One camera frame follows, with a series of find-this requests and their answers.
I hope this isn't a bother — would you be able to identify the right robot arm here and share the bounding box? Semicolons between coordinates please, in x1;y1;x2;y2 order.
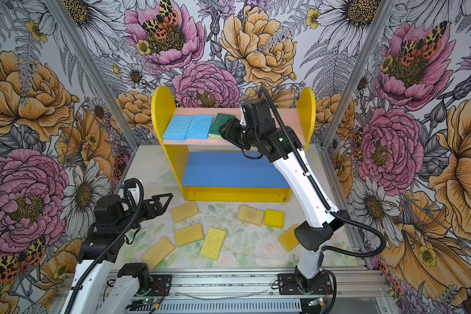
219;99;344;293

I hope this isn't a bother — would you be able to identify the right aluminium frame post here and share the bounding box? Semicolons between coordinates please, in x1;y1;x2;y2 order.
321;0;396;150

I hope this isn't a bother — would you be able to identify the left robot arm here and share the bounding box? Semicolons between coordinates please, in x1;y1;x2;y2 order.
61;193;173;313

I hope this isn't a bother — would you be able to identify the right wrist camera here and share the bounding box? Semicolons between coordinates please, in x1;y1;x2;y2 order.
240;103;247;128

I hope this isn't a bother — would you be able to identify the tan sponge right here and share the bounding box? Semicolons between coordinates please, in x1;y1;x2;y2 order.
237;205;265;226

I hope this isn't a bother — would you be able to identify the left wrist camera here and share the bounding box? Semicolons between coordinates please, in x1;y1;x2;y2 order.
121;178;145;204

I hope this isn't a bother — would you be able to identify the left aluminium frame post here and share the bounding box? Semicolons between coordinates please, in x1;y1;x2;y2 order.
46;1;141;151

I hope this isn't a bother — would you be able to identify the tan yellow sponge upper left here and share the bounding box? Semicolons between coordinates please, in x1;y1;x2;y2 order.
171;201;199;223

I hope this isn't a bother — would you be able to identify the tan yellow sponge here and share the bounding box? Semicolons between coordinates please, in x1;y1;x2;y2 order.
174;224;204;247
142;237;175;270
171;201;199;223

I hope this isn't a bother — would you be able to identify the aluminium frame post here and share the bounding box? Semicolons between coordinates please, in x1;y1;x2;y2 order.
46;1;141;151
321;0;396;150

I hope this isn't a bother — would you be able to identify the speckled yellow sponge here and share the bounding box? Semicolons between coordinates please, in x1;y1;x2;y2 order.
200;227;226;260

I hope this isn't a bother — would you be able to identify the bright yellow square sponge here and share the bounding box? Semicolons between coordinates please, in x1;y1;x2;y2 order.
264;209;285;229

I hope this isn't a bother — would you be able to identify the tan yellow sponge middle left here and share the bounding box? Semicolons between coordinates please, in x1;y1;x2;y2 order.
174;224;204;247

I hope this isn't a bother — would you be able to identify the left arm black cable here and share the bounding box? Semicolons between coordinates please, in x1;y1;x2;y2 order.
62;178;145;314

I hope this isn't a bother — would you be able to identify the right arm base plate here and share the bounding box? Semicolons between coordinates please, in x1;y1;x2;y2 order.
277;273;334;296

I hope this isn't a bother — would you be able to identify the yellow shelf with coloured boards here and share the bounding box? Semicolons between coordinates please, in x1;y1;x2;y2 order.
150;86;317;204

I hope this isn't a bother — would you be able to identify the green scouring sponge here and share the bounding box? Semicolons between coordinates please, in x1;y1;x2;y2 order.
208;113;234;138

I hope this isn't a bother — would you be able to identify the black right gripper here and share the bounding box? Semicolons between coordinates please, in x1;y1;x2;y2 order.
218;116;260;151

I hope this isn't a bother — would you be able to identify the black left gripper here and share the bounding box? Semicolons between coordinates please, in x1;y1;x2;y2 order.
116;194;173;233

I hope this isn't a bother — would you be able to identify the tan yellow sponge lower left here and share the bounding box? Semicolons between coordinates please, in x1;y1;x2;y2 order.
142;237;175;270

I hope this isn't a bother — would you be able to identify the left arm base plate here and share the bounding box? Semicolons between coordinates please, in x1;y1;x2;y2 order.
114;274;173;297

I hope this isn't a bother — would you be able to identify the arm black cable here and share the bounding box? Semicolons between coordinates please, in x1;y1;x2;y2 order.
258;87;387;258
62;178;145;314

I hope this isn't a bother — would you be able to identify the light blue sponge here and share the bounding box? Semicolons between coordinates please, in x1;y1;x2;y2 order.
163;115;193;141

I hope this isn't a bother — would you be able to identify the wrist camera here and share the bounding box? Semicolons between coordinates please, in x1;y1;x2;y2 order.
240;103;247;128
121;178;145;204

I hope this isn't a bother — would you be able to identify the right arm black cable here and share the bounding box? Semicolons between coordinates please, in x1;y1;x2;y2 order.
258;87;387;258

